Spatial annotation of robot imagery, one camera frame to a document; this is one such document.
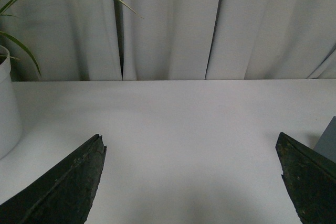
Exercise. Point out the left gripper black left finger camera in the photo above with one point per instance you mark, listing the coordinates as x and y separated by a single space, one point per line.
65 193

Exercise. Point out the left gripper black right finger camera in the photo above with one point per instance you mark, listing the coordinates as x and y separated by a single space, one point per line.
309 178

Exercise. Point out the gray square base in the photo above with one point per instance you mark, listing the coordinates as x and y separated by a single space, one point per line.
326 145

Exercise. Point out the white plant pot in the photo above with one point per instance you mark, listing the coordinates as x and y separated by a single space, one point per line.
11 124

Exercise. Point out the white curtain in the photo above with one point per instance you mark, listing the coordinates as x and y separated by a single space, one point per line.
89 40

